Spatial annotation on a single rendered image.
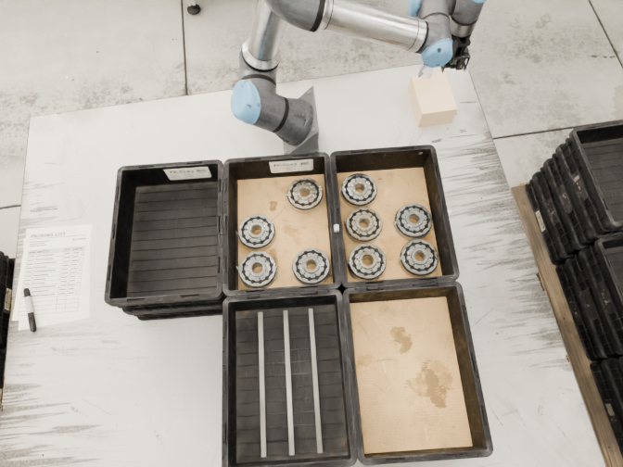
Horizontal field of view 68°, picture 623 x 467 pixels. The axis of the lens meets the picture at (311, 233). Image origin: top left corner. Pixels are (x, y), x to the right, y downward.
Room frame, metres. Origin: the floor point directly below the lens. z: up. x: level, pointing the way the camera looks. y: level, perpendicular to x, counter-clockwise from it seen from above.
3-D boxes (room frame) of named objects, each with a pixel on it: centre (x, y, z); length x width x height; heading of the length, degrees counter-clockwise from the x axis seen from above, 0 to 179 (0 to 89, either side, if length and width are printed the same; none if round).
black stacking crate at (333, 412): (0.09, 0.08, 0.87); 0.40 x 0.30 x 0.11; 0
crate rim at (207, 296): (0.49, 0.38, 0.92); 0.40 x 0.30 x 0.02; 0
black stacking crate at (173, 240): (0.49, 0.38, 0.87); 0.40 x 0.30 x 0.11; 0
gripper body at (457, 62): (0.96, -0.45, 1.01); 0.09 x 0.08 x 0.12; 5
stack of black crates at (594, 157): (0.74, -1.15, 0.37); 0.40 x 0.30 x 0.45; 5
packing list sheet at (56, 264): (0.46, 0.81, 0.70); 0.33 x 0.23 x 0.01; 5
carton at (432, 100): (0.99, -0.45, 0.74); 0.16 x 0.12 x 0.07; 5
